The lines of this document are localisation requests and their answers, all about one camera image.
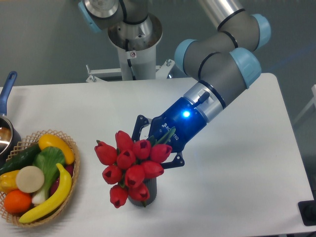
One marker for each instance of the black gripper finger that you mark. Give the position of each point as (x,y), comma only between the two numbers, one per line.
(141,122)
(178,161)

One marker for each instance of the red tulip bouquet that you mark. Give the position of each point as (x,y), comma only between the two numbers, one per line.
(131,162)

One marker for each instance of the beige round slice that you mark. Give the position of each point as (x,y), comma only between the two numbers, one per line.
(29,179)

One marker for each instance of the black device at edge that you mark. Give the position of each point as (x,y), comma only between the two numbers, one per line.
(308,212)

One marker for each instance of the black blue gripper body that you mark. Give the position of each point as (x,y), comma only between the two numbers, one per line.
(184,117)

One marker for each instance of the blue handled saucepan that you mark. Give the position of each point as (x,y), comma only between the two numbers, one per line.
(9,137)

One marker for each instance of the yellow bell pepper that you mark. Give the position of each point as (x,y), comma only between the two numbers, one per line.
(8,181)

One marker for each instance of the green bok choy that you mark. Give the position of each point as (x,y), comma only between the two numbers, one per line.
(46,161)

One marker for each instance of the white frame at right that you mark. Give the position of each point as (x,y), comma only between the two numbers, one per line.
(307,111)

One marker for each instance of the dark grey ribbed vase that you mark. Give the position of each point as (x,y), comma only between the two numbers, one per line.
(144,194)

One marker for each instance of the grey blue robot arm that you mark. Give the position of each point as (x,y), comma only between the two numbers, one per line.
(223,65)

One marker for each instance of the orange fruit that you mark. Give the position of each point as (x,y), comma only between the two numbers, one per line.
(17,202)

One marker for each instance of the yellow squash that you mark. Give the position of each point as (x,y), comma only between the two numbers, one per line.
(50,140)

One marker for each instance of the woven wicker basket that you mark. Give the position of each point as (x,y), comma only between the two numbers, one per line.
(25,143)

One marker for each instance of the green cucumber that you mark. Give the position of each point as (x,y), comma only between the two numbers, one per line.
(20,160)

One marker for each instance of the purple eggplant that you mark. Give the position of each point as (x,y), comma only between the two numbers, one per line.
(55,185)

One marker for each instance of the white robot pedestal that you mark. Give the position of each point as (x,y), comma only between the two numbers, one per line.
(136,47)

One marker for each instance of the yellow banana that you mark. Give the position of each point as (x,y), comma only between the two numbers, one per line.
(52,202)

